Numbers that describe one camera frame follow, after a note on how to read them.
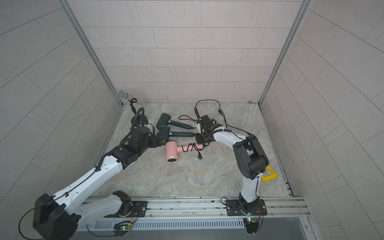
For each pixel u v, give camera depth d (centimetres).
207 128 72
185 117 108
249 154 52
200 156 88
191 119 108
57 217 36
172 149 86
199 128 74
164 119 101
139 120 105
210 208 73
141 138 60
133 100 92
